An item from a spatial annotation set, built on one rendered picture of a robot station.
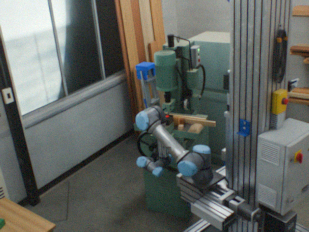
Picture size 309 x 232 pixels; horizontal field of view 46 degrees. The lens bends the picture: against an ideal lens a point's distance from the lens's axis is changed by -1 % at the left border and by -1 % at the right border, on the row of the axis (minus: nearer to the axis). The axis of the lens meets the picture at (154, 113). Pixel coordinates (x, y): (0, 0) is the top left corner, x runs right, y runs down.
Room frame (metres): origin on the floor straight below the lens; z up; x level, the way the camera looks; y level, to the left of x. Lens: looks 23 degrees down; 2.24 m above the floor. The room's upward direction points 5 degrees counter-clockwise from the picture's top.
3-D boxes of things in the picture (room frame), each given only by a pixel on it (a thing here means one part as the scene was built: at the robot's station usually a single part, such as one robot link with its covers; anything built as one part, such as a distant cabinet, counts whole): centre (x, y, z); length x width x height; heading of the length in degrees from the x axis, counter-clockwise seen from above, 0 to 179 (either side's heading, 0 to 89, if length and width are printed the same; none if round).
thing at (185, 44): (3.19, -0.26, 1.16); 0.22 x 0.22 x 0.72; 62
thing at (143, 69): (3.84, 0.01, 0.58); 0.27 x 0.25 x 1.16; 54
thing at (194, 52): (3.15, -0.40, 1.40); 0.10 x 0.06 x 0.16; 152
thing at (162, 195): (3.04, -0.18, 0.36); 0.58 x 0.45 x 0.71; 152
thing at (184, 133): (2.82, -0.10, 0.87); 0.61 x 0.30 x 0.06; 62
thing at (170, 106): (2.95, -0.13, 1.03); 0.14 x 0.07 x 0.09; 152
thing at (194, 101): (3.02, -0.35, 1.02); 0.09 x 0.07 x 0.12; 62
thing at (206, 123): (2.88, -0.23, 0.92); 0.60 x 0.02 x 0.04; 62
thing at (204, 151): (2.14, -0.29, 0.98); 0.13 x 0.12 x 0.14; 141
